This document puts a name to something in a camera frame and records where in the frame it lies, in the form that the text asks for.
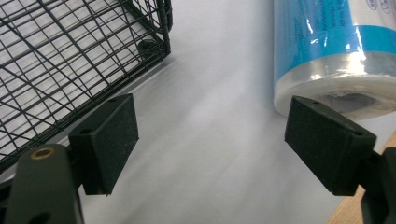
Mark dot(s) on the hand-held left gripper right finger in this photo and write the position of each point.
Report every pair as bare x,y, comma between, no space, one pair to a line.
323,146

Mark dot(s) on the blue paper roll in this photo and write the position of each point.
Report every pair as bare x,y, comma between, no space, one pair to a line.
333,53

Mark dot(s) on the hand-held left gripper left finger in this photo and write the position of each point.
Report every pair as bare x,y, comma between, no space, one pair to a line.
102,146

